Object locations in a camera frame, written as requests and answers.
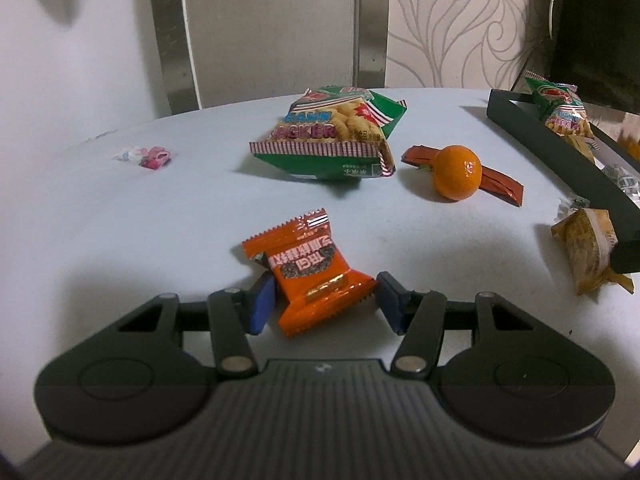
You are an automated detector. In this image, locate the tan pastry snack packet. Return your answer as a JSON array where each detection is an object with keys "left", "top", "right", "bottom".
[{"left": 550, "top": 208, "right": 634, "bottom": 296}]

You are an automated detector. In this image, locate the silver clear snack packet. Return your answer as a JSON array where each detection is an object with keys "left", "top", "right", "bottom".
[{"left": 602, "top": 165, "right": 640, "bottom": 207}]

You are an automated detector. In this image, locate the orange snack packet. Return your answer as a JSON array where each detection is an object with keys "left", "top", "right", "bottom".
[{"left": 242, "top": 208, "right": 376, "bottom": 337}]

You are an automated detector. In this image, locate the small orange mandarin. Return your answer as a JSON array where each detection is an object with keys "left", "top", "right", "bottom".
[{"left": 432, "top": 145, "right": 483, "bottom": 202}]

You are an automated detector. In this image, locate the red-brown stick snack packet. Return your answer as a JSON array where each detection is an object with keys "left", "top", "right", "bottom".
[{"left": 401, "top": 145, "right": 524, "bottom": 207}]

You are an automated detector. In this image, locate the green prawn cracker bag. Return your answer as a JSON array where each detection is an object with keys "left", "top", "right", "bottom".
[
  {"left": 250, "top": 86, "right": 407, "bottom": 180},
  {"left": 524, "top": 70, "right": 594, "bottom": 139}
]

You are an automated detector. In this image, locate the brown snack packet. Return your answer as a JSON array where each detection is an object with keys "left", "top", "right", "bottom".
[{"left": 563, "top": 134, "right": 596, "bottom": 165}]

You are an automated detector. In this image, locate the dark grey cardboard box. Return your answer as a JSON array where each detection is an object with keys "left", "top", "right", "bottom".
[{"left": 487, "top": 89, "right": 639, "bottom": 242}]

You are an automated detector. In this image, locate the pink white wrapped candy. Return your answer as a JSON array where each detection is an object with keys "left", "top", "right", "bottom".
[{"left": 114, "top": 146, "right": 171, "bottom": 170}]

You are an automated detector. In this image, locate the black wall television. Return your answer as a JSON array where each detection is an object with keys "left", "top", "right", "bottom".
[{"left": 550, "top": 0, "right": 639, "bottom": 114}]

